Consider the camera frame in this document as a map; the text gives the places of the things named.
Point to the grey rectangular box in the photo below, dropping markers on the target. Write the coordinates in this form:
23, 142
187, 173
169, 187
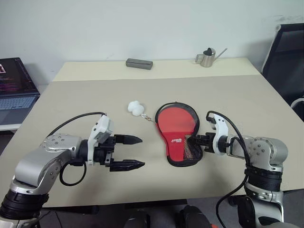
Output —
139, 63

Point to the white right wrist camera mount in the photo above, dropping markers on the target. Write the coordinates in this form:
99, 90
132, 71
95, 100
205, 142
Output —
223, 126

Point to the black office chair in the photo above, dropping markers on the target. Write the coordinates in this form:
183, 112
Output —
285, 59

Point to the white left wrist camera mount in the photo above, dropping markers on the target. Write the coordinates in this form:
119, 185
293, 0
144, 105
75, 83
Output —
103, 128

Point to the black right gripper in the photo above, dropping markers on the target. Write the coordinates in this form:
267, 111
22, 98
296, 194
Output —
206, 142

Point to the beige table cover sheet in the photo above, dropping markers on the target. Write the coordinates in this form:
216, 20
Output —
118, 95

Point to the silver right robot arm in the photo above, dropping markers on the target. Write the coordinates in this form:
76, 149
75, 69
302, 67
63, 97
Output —
261, 149

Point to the black red paddle case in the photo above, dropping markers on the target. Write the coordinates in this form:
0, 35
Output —
174, 147

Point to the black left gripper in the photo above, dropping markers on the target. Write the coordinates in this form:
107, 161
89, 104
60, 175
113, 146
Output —
104, 154

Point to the red table tennis paddle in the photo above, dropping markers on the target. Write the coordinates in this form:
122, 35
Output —
175, 118

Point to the silver metal watering can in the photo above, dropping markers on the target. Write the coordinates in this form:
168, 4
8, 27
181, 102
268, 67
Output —
207, 59

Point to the white side desk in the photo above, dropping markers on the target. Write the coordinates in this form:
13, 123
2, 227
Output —
7, 127

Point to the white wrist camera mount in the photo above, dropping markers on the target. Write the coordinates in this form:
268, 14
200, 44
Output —
103, 128
223, 126

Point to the open laptop computer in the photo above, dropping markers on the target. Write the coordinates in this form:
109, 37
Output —
14, 102

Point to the black table frame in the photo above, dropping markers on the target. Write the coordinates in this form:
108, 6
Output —
118, 206

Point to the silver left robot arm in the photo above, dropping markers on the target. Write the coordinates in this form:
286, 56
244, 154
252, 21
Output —
54, 149

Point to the dark rounded shape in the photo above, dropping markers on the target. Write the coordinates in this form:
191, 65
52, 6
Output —
193, 217

